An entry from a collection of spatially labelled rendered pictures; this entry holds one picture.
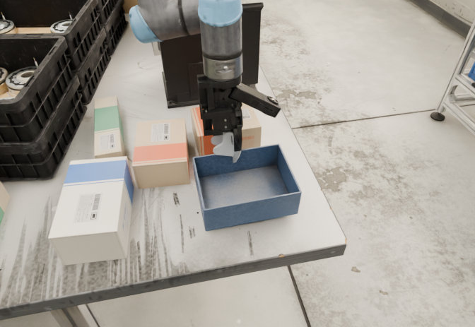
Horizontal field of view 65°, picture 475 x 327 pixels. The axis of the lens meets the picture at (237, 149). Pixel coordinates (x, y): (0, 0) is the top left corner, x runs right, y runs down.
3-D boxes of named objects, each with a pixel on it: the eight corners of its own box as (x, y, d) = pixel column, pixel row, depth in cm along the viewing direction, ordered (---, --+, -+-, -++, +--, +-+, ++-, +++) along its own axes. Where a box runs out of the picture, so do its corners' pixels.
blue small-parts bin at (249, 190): (277, 164, 90) (279, 143, 85) (298, 213, 79) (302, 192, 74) (194, 178, 87) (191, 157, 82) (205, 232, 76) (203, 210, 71)
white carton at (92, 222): (81, 188, 87) (70, 160, 81) (134, 183, 88) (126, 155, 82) (63, 265, 72) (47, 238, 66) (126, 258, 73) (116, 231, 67)
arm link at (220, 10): (241, -16, 68) (242, -5, 61) (242, 43, 74) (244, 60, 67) (198, -15, 68) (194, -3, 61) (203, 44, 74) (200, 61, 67)
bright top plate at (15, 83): (56, 68, 97) (55, 66, 97) (40, 89, 90) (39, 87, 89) (18, 68, 97) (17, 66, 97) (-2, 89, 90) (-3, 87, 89)
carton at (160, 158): (141, 144, 99) (136, 121, 94) (187, 140, 100) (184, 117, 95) (138, 188, 87) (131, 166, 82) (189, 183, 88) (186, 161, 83)
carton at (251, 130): (248, 121, 106) (249, 99, 101) (260, 149, 97) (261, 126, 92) (192, 130, 103) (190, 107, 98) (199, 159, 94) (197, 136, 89)
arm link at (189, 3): (184, -11, 78) (178, 3, 69) (236, -21, 77) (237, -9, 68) (193, 27, 83) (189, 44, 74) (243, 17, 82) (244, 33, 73)
